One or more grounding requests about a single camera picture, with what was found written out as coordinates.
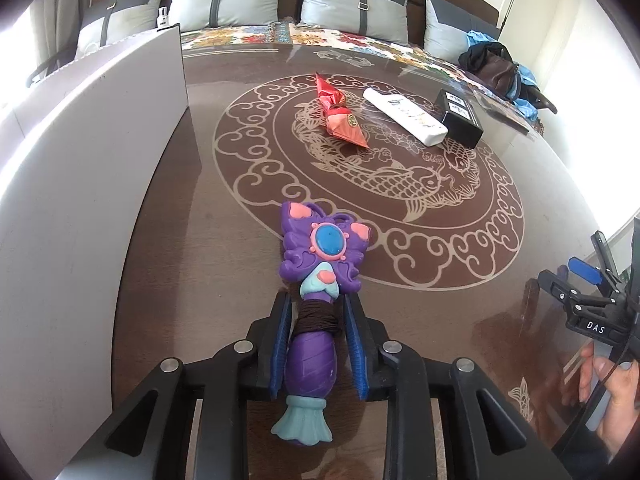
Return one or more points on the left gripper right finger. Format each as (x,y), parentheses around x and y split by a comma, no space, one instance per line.
(436,406)

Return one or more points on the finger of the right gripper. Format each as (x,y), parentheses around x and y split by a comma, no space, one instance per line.
(584,270)
(570,298)

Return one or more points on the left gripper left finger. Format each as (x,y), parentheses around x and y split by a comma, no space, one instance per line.
(189,419)

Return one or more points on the purple butterfly toy wand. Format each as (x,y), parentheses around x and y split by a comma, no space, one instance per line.
(321,255)

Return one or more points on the red candy-shaped packet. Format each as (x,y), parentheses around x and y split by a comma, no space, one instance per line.
(341,122)

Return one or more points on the person's right hand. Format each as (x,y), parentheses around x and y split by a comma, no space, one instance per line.
(622,385)

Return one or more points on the clear plastic packet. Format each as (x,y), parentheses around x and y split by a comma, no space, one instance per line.
(499,110)

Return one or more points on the black soap box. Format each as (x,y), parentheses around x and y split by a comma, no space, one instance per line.
(459,118)

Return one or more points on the white sunscreen bottle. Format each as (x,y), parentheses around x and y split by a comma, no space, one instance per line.
(420,124)

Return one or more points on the dark clothes and bag pile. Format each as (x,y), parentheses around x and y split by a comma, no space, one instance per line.
(491,62)

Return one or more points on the grey pillow far right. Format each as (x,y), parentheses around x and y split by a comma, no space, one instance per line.
(450,30)

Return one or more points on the grey white storage box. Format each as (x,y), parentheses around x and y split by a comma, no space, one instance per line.
(70,197)

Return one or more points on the floral bed cover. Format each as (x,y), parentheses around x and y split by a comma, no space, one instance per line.
(287,32)

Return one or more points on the grey pillow far left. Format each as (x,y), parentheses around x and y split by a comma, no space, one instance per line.
(109,21)

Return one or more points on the small white lotion bottle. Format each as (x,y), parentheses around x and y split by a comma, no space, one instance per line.
(162,19)

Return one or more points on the grey curtain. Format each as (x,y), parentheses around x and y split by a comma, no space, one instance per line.
(56,27)

